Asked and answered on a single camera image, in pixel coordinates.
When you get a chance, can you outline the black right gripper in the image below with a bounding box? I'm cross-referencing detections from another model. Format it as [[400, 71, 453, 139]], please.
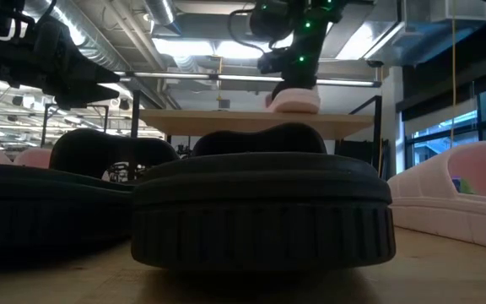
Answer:
[[257, 50, 318, 99]]

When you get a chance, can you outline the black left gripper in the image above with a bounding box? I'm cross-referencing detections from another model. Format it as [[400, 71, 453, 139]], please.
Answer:
[[0, 19, 121, 111]]

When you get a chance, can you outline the black foam slide sandal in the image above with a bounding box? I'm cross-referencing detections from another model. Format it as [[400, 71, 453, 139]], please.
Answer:
[[0, 128, 181, 257], [131, 122, 397, 271]]

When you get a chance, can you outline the wooden shelf board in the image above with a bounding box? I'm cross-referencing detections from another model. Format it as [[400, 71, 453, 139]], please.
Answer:
[[138, 108, 375, 141]]

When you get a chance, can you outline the wooden shelf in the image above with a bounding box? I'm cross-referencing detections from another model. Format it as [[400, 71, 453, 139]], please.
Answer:
[[129, 90, 383, 182]]

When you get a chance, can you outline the long ceiling light bar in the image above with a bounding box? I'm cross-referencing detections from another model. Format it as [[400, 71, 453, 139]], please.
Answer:
[[114, 71, 382, 88]]

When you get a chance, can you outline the yellow-green cup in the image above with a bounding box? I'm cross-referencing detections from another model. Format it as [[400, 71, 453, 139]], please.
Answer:
[[457, 177, 476, 195]]

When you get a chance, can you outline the large silver spiral duct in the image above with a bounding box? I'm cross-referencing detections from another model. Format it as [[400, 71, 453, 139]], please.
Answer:
[[23, 0, 132, 73]]

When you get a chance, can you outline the thin black background frame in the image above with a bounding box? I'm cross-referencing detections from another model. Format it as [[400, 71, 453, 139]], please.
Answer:
[[40, 103, 110, 147]]

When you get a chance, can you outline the small silver spiral duct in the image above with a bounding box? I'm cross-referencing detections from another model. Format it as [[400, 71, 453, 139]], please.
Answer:
[[143, 0, 177, 26]]

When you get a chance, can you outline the yellow hanging cable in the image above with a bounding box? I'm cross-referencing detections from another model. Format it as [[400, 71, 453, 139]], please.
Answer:
[[449, 19, 457, 144]]

